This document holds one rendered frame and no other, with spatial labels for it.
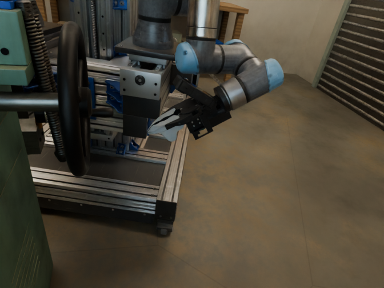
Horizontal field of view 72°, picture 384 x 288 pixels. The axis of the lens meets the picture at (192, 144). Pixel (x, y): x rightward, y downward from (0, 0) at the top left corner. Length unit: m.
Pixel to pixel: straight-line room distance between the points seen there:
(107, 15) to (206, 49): 0.57
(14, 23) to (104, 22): 0.61
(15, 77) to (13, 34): 0.07
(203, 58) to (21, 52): 0.38
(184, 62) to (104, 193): 0.74
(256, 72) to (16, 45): 0.49
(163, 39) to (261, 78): 0.46
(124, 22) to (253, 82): 0.70
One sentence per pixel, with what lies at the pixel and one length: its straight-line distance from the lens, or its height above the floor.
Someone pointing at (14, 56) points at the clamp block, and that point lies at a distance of 0.58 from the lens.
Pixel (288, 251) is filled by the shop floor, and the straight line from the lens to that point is 1.45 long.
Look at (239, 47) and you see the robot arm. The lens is 0.75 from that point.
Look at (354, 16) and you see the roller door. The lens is 3.89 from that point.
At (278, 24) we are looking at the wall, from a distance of 4.25.
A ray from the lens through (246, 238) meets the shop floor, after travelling 1.41.
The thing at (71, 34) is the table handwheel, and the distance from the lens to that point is 0.48.
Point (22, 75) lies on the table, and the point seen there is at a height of 0.86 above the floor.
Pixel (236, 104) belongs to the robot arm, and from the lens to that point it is 0.66.
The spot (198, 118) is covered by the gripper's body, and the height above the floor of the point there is 0.75.
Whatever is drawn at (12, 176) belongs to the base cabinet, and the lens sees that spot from 0.78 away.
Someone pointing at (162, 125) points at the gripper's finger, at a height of 0.73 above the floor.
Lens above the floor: 1.04
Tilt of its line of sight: 32 degrees down
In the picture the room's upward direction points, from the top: 9 degrees clockwise
